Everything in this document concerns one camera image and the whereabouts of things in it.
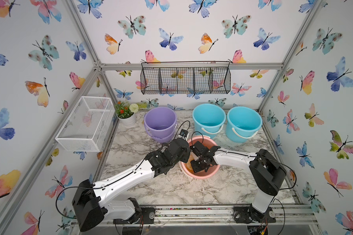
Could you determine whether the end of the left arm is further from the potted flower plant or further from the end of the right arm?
the potted flower plant

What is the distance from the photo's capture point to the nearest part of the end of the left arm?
1.71 ft

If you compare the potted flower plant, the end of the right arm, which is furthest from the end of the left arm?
the potted flower plant

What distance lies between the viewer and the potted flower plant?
1012 millimetres

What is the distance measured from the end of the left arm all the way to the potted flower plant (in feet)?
1.81
